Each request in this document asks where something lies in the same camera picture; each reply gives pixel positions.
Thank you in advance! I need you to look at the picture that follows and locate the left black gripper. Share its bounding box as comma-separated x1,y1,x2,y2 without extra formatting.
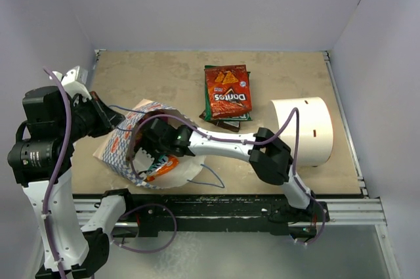
58,89,125,141

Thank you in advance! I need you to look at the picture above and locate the blue checkered paper bag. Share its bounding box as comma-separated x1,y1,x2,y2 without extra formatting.
93,99,224,190

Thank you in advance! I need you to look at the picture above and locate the red Doritos bag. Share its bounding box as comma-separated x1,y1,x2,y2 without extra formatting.
203,64,253,120

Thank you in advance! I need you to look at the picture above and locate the brown snack packet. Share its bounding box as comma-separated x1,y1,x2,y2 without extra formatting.
199,111,240,133

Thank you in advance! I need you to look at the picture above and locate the green Real crisps bag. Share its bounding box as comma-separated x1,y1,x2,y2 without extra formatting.
202,64,253,122

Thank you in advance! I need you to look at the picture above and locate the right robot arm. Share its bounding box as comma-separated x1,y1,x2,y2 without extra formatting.
139,114,326,221

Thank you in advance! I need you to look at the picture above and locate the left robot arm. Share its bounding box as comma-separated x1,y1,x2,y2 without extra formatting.
7,86,135,278

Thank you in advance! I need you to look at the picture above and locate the teal Fox's candy bag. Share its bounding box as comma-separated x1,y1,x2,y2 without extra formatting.
146,156,168,176

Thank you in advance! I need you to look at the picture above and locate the orange Fox's candy bag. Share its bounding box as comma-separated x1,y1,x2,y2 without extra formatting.
146,155,179,182

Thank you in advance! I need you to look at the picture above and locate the white cylindrical container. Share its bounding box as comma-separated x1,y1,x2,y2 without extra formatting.
263,97,333,166

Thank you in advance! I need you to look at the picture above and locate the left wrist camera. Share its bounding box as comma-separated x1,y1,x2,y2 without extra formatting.
52,66,92,100

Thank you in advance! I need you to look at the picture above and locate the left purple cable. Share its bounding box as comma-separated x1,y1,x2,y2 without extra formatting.
42,66,73,279

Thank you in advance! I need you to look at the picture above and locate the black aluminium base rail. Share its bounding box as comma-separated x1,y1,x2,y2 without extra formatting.
72,193,385,237

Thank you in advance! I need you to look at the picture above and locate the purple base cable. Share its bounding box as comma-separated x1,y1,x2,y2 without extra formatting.
111,203,179,253

